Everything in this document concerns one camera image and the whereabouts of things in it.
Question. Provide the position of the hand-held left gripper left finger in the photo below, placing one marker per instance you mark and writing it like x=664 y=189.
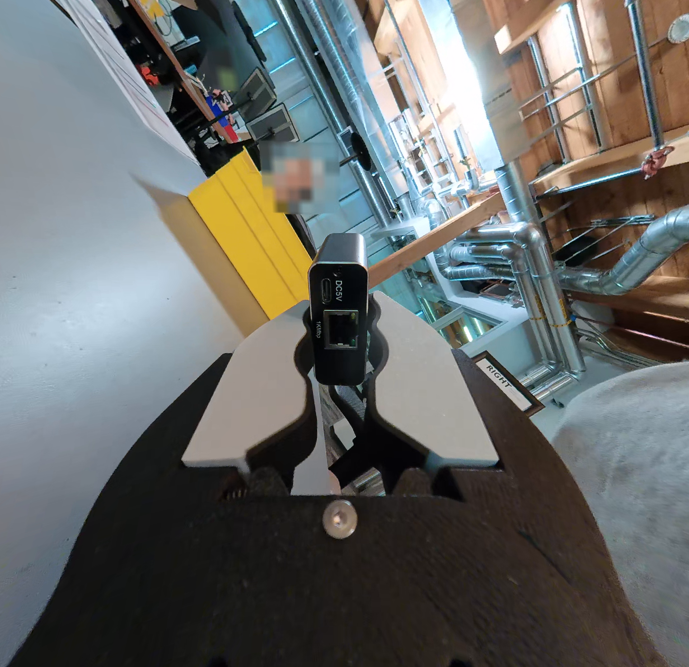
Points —
x=253 y=398

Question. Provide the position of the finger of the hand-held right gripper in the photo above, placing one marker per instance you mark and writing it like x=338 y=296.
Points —
x=315 y=468

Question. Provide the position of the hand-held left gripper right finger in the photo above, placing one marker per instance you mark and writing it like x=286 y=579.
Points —
x=430 y=398

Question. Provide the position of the black ethernet adapter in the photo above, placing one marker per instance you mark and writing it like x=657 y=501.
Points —
x=339 y=306

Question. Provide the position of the silver insulated pipe bundle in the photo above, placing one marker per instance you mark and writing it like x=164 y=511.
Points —
x=517 y=279

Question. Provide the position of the yellow box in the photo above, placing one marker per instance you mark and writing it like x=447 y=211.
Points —
x=253 y=236

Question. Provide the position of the slanted wooden beam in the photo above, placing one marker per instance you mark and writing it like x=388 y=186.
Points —
x=436 y=236

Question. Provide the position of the wooden ceiling beam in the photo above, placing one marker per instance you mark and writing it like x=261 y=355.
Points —
x=608 y=161

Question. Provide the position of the black round disc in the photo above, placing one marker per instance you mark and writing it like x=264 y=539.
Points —
x=359 y=151

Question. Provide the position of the red pipe clamp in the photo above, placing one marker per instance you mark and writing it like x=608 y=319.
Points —
x=655 y=162

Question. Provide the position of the dark framed panel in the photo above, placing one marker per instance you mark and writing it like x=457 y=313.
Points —
x=257 y=88
x=273 y=122

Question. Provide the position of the wooden workbench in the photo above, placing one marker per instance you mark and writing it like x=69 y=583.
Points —
x=177 y=69

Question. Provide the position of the grey sprinkler pipe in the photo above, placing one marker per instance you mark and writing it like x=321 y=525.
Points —
x=643 y=58

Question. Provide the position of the white paper sheet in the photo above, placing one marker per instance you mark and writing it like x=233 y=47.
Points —
x=107 y=47

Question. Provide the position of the white round ceiling detector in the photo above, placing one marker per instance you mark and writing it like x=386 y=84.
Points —
x=679 y=31

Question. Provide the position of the large silver duct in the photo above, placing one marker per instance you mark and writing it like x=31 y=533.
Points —
x=630 y=258

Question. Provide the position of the ribbed silver ventilation duct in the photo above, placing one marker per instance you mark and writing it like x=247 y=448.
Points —
x=339 y=85

